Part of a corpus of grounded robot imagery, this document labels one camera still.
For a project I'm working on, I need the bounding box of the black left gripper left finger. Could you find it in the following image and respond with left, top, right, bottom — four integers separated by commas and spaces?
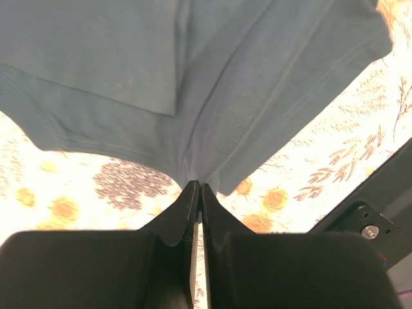
1, 181, 200, 308

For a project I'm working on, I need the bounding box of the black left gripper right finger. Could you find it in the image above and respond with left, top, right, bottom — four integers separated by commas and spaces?
200, 185, 398, 308

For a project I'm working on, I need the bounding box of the blue grey t shirt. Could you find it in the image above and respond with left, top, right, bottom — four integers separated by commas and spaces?
1, 1, 393, 194

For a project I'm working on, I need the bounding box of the floral patterned table mat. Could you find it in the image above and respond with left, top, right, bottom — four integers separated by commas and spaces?
1, 1, 411, 308

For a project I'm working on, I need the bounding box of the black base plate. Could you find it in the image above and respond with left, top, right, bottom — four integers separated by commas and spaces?
310, 140, 411, 279

